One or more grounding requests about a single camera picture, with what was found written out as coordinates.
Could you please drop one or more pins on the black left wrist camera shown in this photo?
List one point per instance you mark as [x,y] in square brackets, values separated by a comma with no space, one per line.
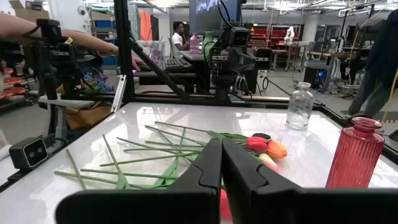
[241,36]

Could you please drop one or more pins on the clear ribbed glass bottle vase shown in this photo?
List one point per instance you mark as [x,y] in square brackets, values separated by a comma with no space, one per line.
[300,105]

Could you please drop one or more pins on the black computer tower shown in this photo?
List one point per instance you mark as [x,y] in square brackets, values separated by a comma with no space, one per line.
[317,76]

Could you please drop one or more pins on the black diagonal frame brace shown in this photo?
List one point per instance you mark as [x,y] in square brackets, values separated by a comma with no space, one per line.
[158,71]

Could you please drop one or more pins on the person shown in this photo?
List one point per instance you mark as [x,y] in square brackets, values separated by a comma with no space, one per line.
[178,40]
[379,62]

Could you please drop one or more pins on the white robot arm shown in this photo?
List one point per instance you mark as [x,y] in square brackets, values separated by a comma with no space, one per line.
[289,34]

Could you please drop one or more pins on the black frame post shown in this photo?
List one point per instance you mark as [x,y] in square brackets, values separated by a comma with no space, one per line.
[123,46]

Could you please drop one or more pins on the clear container with purple items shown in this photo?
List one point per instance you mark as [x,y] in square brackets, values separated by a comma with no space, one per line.
[156,53]

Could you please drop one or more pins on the red ribbed glass vase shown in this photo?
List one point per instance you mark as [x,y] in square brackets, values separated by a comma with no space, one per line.
[356,155]

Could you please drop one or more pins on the person's hand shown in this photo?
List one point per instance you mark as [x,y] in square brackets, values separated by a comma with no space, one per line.
[135,62]

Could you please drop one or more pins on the black depth camera box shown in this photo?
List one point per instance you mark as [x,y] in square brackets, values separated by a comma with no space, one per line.
[29,152]

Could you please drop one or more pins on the pale peach tulip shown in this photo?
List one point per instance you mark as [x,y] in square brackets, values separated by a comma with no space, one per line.
[161,149]

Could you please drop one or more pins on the black keyboard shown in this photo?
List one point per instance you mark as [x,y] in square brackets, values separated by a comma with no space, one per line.
[177,63]

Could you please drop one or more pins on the person's forearm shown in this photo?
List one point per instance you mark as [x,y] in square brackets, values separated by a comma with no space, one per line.
[77,39]

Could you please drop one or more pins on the white aluminium bar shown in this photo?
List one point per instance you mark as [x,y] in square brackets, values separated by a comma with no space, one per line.
[119,93]

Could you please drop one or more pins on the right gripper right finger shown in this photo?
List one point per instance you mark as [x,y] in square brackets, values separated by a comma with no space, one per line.
[280,205]

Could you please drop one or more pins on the orange tulip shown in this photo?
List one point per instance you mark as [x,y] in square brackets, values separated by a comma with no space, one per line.
[277,150]

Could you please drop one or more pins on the black tulip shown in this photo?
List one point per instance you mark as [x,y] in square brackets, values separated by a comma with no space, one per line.
[122,183]

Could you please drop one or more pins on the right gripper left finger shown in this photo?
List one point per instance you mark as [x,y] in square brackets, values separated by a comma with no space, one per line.
[192,202]

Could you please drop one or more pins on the orange cloth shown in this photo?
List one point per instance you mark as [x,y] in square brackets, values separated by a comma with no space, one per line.
[145,26]

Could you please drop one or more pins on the red tulip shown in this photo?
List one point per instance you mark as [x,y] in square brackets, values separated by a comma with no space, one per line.
[256,145]
[93,179]
[225,203]

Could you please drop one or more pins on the pink plastic bottle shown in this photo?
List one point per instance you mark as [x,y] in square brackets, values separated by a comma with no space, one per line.
[194,45]

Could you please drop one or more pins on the green vase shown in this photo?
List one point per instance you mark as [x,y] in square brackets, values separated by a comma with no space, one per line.
[207,42]

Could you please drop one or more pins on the dark monitor screen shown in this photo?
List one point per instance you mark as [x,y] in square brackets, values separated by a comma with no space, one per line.
[206,12]

